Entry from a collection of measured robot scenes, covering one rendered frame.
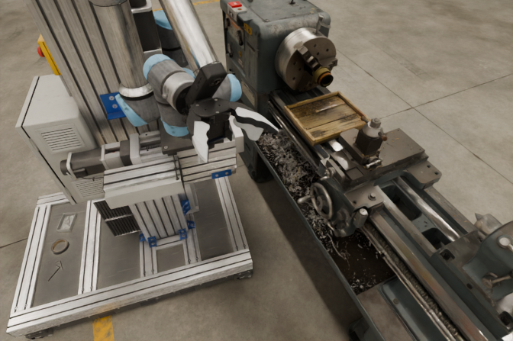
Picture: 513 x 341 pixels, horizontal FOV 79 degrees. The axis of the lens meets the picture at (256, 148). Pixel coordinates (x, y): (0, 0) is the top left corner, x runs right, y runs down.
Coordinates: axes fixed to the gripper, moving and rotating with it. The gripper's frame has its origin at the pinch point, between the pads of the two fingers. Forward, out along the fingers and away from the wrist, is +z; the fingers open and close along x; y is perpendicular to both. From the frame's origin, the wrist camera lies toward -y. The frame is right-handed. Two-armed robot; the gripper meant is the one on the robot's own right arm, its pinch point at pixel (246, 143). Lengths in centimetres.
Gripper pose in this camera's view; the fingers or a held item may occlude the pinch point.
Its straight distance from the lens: 52.3
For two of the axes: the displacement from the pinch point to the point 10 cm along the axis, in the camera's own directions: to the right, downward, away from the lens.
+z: 6.1, 5.6, -5.5
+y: -1.1, 7.5, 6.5
